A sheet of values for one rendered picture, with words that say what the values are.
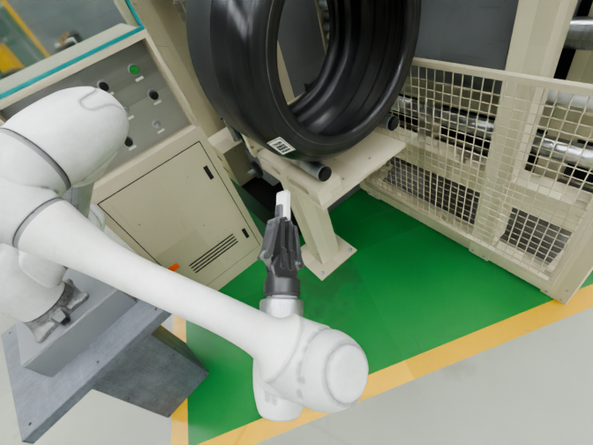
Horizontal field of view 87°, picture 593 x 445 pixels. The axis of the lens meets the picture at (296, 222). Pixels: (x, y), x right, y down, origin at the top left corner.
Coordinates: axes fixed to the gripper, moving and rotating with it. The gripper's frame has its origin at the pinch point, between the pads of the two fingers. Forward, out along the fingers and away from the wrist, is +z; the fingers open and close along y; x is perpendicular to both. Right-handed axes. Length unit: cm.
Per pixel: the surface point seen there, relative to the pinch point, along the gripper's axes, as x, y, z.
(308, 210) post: -37, 61, 28
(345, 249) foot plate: -43, 105, 20
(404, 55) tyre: 27, 17, 42
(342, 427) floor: -32, 76, -61
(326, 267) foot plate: -51, 97, 9
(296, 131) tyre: 4.5, -1.0, 17.4
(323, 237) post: -43, 83, 21
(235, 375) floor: -83, 63, -45
